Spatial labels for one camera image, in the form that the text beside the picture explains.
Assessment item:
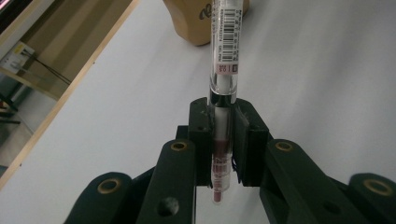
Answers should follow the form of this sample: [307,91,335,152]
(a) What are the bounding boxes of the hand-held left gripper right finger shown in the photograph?
[232,97,270,188]

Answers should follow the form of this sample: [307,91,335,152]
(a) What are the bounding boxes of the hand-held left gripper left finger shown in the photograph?
[177,96,217,188]

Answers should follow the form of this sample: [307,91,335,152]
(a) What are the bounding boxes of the clear pen with barcode label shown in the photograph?
[208,0,240,204]

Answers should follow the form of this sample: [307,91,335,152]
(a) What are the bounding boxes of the tan pen holder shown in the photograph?
[163,0,250,47]

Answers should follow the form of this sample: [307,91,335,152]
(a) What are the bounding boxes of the light wooden desk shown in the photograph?
[0,0,134,101]

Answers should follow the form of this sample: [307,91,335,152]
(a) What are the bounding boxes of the black cables by desk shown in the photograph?
[21,50,73,86]

